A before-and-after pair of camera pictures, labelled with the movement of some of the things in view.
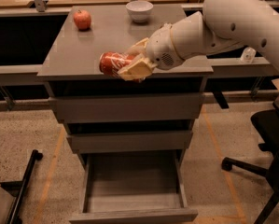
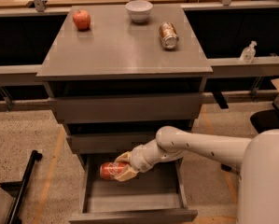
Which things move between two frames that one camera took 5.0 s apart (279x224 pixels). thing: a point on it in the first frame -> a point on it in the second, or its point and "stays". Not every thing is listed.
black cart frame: [18, 188] stays
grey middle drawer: [118, 141] stays
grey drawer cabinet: [108, 121] stays
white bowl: [139, 10] stays
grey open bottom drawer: [120, 186] stays
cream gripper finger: [139, 68] -> [127, 175]
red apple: [82, 20] stays
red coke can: [111, 63] -> [107, 170]
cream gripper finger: [137, 49] -> [125, 157]
